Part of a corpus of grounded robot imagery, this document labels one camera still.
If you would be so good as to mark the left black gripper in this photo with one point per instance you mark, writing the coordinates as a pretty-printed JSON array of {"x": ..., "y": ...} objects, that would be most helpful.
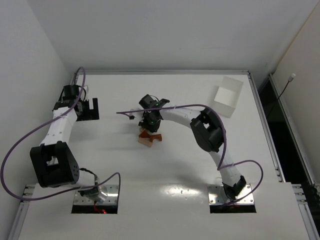
[{"x": 88, "y": 113}]

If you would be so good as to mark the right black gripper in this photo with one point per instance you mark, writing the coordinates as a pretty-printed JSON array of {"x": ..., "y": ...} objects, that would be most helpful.
[{"x": 148, "y": 125}]

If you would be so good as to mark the red-brown triangle block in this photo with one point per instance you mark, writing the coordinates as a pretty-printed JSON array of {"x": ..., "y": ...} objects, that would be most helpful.
[{"x": 145, "y": 135}]

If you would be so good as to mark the red-brown arch block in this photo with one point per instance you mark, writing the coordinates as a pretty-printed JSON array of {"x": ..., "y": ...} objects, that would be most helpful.
[{"x": 155, "y": 137}]

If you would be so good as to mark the light wood plank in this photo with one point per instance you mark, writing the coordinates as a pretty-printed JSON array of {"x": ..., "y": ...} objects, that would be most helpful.
[{"x": 145, "y": 142}]

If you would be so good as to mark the white perforated box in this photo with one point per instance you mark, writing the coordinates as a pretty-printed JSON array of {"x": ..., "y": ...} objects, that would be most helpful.
[{"x": 226, "y": 97}]

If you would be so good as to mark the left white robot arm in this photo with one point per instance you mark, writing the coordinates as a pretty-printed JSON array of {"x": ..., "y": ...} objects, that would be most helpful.
[{"x": 53, "y": 161}]

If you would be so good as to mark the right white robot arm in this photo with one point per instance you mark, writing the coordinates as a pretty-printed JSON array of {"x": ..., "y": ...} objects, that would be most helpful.
[{"x": 209, "y": 134}]

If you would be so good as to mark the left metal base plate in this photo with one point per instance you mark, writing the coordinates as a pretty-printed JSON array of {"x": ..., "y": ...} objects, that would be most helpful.
[{"x": 104, "y": 195}]

